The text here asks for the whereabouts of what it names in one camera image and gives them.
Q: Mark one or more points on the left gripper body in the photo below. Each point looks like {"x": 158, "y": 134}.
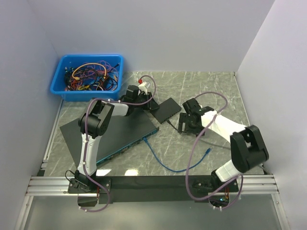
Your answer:
{"x": 143, "y": 101}

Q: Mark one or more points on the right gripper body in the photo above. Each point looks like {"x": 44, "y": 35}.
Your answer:
{"x": 189, "y": 126}

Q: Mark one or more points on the small black network switch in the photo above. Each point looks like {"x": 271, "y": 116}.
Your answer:
{"x": 166, "y": 110}

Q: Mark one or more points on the large black network switch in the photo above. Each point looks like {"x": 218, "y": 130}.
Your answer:
{"x": 122, "y": 133}

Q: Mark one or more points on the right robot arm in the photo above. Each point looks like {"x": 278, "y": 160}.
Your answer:
{"x": 247, "y": 146}

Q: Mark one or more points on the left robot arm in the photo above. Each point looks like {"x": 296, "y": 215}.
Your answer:
{"x": 95, "y": 119}

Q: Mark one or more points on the blue plastic bin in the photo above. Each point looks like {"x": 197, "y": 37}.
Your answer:
{"x": 81, "y": 77}

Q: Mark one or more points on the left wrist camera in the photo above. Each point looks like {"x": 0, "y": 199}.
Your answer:
{"x": 144, "y": 86}

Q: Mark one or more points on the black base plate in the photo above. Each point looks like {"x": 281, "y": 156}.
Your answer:
{"x": 150, "y": 188}

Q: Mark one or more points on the aluminium rail frame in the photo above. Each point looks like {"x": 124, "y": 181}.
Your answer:
{"x": 50, "y": 207}

